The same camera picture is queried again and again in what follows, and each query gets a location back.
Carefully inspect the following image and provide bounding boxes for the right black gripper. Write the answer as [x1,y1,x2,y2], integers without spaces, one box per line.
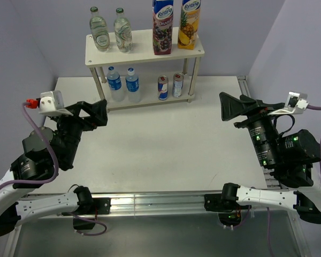
[216,90,281,165]

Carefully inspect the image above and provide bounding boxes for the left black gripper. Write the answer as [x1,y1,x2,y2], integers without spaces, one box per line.
[52,99,108,166]

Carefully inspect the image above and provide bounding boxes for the plastic water bottle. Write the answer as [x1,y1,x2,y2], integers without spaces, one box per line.
[106,66,125,102]
[125,67,141,103]

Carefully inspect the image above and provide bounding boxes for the silver energy can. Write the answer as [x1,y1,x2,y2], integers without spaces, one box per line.
[172,73,184,98]

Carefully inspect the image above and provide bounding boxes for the blue red energy can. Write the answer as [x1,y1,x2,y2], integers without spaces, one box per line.
[157,75,169,100]

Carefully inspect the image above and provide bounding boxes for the pineapple juice carton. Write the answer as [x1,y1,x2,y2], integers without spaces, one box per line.
[178,0,201,50]

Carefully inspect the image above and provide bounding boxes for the purple juice carton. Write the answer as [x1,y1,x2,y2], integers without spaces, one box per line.
[152,1,173,55]

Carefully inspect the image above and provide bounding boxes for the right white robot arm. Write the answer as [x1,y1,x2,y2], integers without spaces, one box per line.
[219,92,321,224]

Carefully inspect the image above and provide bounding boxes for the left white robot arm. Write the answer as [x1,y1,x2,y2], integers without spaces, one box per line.
[0,99,108,237]

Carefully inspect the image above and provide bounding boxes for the white two-tier shelf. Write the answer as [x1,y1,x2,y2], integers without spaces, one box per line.
[85,27,205,111]

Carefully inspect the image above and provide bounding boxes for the left glass water bottle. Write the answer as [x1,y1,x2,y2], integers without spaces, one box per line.
[89,6,110,52]

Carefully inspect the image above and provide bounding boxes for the glass water bottle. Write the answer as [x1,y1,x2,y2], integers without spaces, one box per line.
[114,7,133,53]
[89,6,110,52]

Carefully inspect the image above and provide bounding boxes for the right glass water bottle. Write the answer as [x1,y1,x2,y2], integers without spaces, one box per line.
[114,7,133,53]

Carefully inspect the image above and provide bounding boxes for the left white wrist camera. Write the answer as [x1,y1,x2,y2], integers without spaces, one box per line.
[26,90,73,117]

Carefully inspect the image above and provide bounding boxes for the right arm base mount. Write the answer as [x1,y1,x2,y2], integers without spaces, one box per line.
[204,193,251,213]

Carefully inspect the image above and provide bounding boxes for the aluminium frame rail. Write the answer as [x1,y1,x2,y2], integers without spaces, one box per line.
[4,76,311,256]

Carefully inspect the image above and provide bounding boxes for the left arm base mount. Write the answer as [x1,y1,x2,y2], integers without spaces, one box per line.
[62,197,111,233]

